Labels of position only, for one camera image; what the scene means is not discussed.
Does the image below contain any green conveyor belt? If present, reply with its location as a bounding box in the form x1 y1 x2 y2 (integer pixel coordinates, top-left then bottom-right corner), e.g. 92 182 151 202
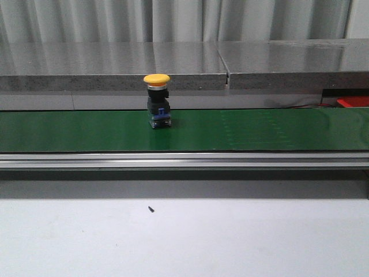
1 108 368 152

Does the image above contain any grey stone slab left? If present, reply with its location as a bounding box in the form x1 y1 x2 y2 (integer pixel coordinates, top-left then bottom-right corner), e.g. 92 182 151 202
1 42 228 92

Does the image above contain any grey stone slab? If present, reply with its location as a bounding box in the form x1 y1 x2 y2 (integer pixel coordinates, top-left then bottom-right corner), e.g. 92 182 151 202
217 39 368 89
1 42 228 92

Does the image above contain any red plate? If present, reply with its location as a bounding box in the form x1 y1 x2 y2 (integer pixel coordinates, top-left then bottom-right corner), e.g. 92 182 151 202
337 96 369 108

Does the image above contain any grey stone slab right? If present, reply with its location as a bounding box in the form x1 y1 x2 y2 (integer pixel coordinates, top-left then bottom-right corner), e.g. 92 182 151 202
217 39 368 89

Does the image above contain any grey rear conveyor panel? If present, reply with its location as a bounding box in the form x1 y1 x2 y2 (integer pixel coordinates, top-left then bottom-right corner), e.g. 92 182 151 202
1 88 322 110

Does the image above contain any grey pleated curtain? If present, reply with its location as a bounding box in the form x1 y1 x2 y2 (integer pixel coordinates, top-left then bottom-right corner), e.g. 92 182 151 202
1 1 351 43

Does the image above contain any red cable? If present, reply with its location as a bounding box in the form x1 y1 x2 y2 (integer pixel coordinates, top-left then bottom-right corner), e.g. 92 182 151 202
285 103 335 110

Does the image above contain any aluminium conveyor side rail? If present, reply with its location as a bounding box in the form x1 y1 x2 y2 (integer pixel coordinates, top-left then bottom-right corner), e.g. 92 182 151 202
1 151 368 170

